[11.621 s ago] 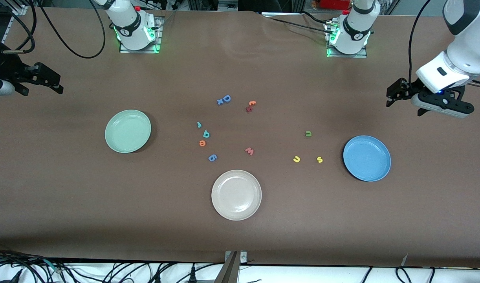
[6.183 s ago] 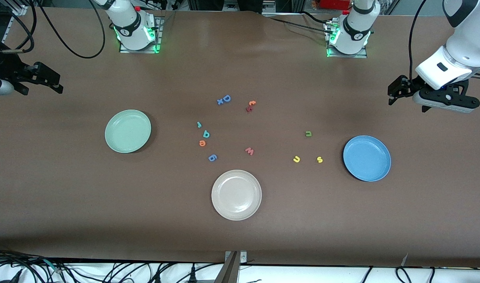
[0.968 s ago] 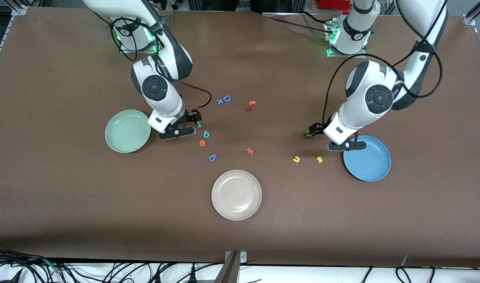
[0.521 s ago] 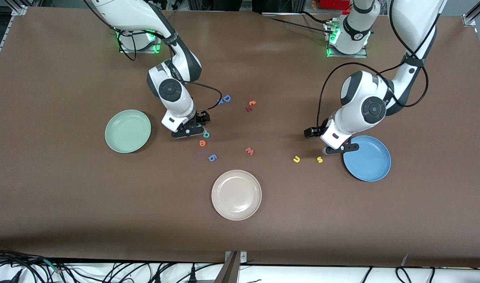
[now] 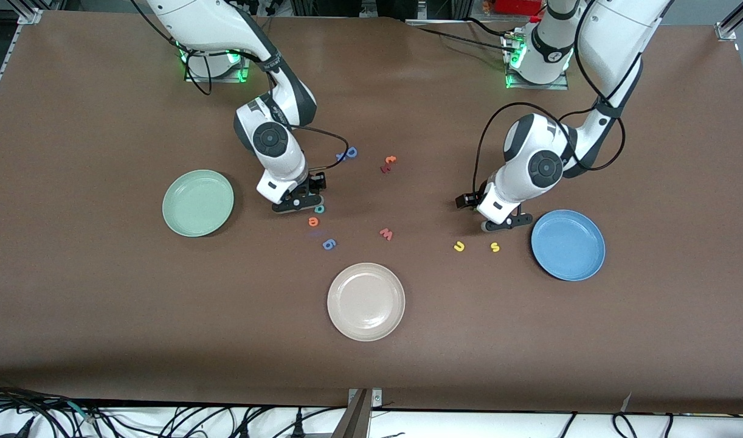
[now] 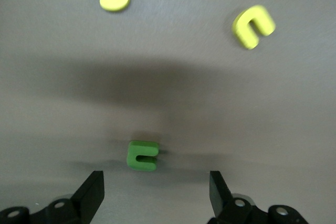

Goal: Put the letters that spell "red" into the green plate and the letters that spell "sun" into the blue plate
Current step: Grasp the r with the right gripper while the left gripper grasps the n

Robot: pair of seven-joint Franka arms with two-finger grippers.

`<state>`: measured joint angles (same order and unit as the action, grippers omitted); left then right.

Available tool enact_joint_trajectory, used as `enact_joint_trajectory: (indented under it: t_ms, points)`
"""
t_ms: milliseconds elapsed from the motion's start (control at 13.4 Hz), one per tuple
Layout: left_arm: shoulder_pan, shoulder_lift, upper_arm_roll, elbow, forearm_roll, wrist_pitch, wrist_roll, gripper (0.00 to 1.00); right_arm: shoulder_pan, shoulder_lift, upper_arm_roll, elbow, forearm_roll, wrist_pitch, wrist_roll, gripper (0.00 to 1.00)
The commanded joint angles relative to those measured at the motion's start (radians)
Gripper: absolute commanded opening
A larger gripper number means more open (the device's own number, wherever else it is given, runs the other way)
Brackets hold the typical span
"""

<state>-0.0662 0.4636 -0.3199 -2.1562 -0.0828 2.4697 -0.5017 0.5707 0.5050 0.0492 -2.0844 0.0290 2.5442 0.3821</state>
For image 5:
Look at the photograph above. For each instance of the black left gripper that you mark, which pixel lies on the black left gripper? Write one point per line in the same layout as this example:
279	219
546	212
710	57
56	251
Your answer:
469	201

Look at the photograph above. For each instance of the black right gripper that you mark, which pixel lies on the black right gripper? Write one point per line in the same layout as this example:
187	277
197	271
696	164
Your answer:
316	182

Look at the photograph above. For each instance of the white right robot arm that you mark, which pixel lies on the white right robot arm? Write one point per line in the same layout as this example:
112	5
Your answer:
274	140

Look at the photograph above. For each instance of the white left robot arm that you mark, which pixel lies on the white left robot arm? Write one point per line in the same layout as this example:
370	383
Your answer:
542	164

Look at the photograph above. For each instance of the blue letter D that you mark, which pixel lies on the blue letter D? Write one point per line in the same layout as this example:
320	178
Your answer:
353	153

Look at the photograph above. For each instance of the blue letter g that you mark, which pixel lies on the blue letter g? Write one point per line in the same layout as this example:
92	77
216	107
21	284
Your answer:
329	244

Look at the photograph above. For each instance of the red letter w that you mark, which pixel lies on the red letter w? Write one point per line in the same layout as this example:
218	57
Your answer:
386	233

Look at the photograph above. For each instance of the blue plate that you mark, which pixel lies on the blue plate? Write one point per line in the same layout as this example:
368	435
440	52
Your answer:
568	245

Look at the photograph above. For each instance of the light green plate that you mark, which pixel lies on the light green plate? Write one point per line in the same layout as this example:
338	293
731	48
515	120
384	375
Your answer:
198	202

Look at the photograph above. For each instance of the beige plate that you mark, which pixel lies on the beige plate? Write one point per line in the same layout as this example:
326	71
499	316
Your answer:
366	302

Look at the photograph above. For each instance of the red box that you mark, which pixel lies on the red box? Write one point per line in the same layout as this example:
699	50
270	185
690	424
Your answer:
517	6

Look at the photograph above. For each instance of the black power plug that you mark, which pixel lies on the black power plug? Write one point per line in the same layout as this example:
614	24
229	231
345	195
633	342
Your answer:
298	423

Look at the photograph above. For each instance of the brown table cover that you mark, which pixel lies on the brown table cover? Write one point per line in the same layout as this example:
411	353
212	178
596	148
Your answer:
104	304

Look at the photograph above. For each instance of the white tape scrap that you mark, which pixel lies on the white tape scrap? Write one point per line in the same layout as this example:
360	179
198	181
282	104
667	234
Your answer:
627	403

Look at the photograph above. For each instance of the metal table bracket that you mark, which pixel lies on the metal table bracket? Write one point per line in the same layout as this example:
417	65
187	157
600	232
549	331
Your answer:
359	413

